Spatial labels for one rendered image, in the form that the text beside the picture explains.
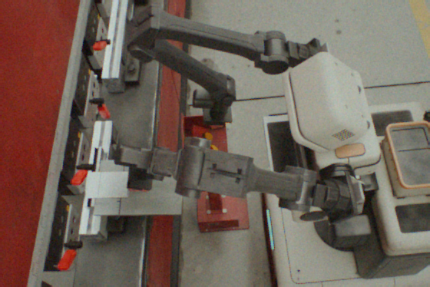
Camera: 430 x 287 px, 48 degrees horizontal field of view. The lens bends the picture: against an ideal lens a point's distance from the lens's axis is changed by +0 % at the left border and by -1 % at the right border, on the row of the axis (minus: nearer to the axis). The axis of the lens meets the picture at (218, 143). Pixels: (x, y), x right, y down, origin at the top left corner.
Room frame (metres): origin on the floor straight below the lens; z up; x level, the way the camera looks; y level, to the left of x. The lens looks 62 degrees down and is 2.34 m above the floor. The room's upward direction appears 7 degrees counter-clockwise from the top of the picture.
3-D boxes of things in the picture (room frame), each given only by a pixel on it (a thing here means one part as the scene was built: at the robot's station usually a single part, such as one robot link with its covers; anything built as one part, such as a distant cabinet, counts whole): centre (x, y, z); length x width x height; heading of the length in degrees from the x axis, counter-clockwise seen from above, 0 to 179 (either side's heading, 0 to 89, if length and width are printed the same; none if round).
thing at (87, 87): (0.78, 0.38, 1.26); 0.15 x 0.09 x 0.17; 173
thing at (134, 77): (1.20, 0.27, 0.89); 0.30 x 0.05 x 0.03; 173
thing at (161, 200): (0.59, 0.25, 1.00); 0.26 x 0.18 x 0.01; 83
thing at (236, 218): (0.83, 0.02, 0.06); 0.25 x 0.20 x 0.12; 87
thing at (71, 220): (0.38, 0.42, 1.26); 0.15 x 0.09 x 0.17; 173
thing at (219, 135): (0.83, 0.05, 0.75); 0.20 x 0.16 x 0.18; 177
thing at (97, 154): (0.64, 0.40, 0.99); 0.20 x 0.03 x 0.03; 173
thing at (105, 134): (0.66, 0.39, 0.92); 0.39 x 0.06 x 0.10; 173
